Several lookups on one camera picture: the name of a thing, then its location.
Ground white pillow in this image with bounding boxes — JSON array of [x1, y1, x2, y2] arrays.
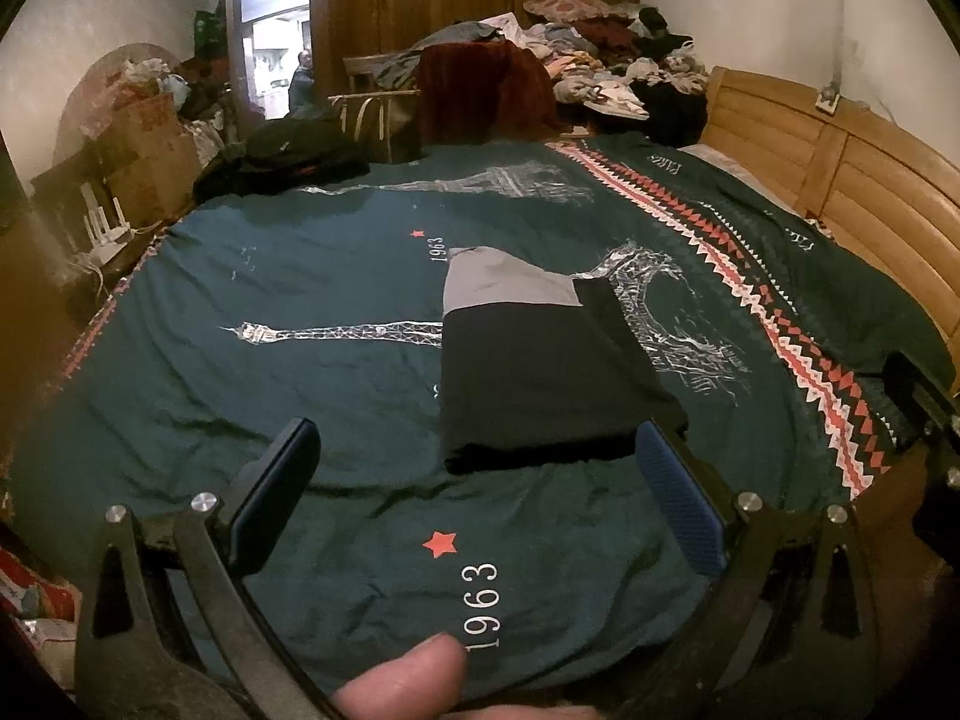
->
[[679, 142, 773, 190]]

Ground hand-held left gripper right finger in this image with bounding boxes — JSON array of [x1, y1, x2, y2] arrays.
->
[[634, 420, 882, 720]]

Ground wall pipe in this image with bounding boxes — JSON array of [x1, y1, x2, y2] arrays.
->
[[816, 0, 850, 115]]

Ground pile of mixed clothes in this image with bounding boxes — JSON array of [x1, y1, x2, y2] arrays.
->
[[525, 4, 710, 147]]

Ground wooden cabinet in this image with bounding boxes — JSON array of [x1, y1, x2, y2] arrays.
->
[[0, 127, 95, 428]]

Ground black bag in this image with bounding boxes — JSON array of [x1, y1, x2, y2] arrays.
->
[[193, 116, 372, 200]]

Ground cardboard box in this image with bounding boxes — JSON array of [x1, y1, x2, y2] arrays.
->
[[97, 94, 203, 218]]

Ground dark green printed blanket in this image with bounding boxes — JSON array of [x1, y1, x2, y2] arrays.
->
[[7, 133, 957, 698]]

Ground person's left hand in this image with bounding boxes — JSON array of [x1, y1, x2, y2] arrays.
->
[[330, 631, 601, 720]]

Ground brown handbag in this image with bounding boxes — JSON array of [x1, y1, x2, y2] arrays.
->
[[330, 88, 422, 164]]

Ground black pants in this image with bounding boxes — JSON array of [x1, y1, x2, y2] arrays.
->
[[437, 246, 689, 475]]

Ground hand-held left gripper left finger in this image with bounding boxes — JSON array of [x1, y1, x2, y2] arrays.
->
[[73, 416, 331, 720]]

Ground wooden bed headboard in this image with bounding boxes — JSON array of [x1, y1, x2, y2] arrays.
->
[[705, 66, 960, 383]]

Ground open doorway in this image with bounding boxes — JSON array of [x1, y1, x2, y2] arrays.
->
[[225, 0, 312, 121]]

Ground dark red cloth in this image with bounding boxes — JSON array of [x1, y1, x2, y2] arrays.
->
[[415, 41, 560, 147]]

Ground pile of grey clothes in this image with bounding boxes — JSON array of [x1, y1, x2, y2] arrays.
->
[[375, 21, 518, 87]]

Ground white router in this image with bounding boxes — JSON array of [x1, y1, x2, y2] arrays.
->
[[71, 181, 137, 257]]

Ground heap of bags and clutter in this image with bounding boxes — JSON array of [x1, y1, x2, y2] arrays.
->
[[112, 52, 241, 147]]

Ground light wooden chair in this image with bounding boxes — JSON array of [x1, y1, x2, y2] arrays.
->
[[343, 54, 421, 95]]

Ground green box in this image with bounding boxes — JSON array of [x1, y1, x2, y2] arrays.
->
[[193, 9, 226, 55]]

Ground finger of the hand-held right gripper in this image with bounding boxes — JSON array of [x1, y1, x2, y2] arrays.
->
[[881, 351, 960, 428]]

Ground red patterned cloth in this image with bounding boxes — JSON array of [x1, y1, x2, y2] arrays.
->
[[0, 540, 83, 657]]

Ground patterned pillow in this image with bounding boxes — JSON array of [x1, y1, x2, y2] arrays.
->
[[523, 0, 638, 25]]

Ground round wooden board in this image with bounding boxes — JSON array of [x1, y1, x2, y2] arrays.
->
[[64, 43, 181, 143]]

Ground dark wooden chair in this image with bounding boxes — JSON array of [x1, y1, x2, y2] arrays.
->
[[30, 150, 162, 305]]

